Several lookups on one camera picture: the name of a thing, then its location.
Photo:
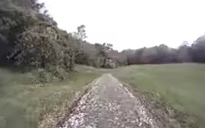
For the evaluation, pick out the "grey gravel path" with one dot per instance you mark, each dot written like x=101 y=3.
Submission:
x=106 y=103

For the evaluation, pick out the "distant row of trees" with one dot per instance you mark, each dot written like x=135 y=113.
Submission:
x=163 y=54

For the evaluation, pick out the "green grass field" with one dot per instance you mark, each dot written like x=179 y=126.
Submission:
x=180 y=83

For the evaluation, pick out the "dense wood of trees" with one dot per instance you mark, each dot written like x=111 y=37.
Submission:
x=23 y=36

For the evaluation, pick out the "green grass strip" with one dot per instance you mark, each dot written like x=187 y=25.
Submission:
x=16 y=96

